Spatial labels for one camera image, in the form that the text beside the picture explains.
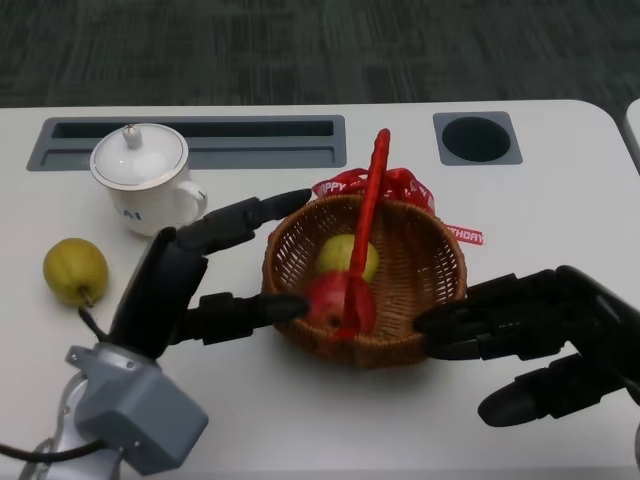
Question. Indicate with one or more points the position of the green round fruit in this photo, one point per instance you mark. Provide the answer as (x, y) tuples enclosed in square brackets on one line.
[(337, 255)]

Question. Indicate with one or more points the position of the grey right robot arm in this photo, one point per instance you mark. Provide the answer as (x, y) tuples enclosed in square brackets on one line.
[(637, 450)]

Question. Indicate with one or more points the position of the red apple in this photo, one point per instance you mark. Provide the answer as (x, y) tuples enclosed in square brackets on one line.
[(327, 302)]

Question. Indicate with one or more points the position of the white neighbouring table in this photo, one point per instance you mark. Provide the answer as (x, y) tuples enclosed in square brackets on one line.
[(633, 130)]

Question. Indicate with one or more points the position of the white mug lid gold rim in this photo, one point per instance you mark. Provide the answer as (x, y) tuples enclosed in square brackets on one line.
[(137, 156)]

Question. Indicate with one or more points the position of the grey long table tray insert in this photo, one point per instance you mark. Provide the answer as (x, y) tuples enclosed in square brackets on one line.
[(250, 145)]

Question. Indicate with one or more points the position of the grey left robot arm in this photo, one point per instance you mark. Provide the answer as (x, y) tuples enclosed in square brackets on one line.
[(125, 405)]

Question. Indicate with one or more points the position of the yellow-green pear with stem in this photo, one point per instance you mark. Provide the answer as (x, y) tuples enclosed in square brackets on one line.
[(75, 270)]

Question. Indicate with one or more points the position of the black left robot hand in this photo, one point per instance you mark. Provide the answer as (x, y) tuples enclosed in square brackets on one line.
[(165, 290)]

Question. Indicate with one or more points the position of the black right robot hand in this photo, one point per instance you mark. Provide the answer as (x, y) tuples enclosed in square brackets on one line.
[(550, 315)]

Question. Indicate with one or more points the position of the grey table cup holder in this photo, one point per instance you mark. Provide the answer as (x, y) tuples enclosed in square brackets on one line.
[(476, 138)]

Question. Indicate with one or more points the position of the white ceramic mug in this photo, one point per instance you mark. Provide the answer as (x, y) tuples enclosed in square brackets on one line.
[(160, 205)]

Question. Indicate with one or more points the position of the red happy birthday ribbon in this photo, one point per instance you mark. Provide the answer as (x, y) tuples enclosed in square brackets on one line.
[(400, 179)]

